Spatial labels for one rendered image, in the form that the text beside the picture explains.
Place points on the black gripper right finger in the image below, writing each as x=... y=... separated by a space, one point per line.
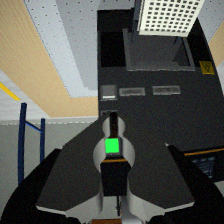
x=163 y=181

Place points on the grey perforated base plate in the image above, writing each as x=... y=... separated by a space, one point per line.
x=68 y=31

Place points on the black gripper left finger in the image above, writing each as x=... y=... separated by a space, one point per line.
x=67 y=183

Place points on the white roll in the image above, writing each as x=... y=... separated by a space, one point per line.
x=127 y=217

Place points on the white plate with grid of square wells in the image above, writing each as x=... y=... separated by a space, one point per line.
x=168 y=17

